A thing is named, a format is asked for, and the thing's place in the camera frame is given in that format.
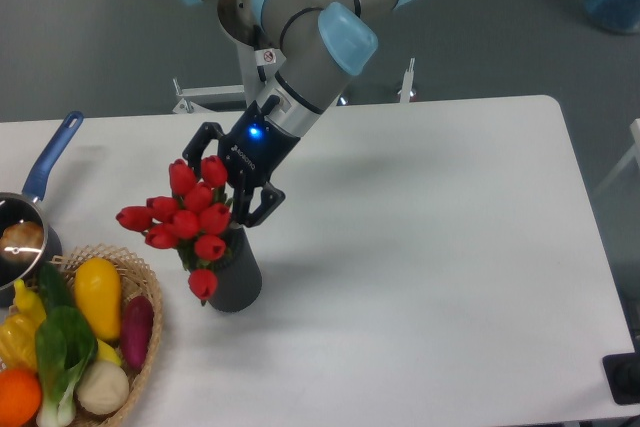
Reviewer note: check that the brown bun in pan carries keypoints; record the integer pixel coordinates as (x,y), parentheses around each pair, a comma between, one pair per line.
(22,242)

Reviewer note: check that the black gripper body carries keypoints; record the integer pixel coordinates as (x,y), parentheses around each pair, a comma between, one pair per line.
(253,149)

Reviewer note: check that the white garlic bulb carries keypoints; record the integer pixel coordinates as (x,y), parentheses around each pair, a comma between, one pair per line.
(103,389)

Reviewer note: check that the green bok choy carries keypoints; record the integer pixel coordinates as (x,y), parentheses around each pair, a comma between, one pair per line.
(65,345)

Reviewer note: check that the red tulip bouquet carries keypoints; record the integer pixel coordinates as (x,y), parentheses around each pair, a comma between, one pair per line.
(194,220)

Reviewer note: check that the blue handled saucepan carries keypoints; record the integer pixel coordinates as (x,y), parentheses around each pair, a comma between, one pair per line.
(25,206)

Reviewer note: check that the yellow bell pepper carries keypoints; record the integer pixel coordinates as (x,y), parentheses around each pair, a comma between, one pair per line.
(18,343)

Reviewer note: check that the orange fruit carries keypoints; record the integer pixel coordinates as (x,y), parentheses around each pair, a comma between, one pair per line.
(20,396)

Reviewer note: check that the yellow squash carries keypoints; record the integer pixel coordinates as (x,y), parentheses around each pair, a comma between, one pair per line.
(98,293)

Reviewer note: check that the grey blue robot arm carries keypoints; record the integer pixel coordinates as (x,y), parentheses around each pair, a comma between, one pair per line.
(325,44)

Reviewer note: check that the black device at edge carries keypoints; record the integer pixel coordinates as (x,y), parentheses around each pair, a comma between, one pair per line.
(622,373)

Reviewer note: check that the woven bamboo basket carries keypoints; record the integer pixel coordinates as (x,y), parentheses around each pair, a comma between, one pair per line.
(98,344)

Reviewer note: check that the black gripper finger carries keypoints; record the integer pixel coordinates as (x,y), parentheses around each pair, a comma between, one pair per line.
(194,150)
(270,199)

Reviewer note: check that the dark grey ribbed vase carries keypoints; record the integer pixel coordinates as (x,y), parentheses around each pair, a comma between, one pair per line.
(229,284)

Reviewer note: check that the white chair frame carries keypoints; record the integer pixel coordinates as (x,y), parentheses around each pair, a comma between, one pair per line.
(631,156)

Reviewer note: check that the purple eggplant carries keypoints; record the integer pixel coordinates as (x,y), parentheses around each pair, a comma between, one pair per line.
(136,331)

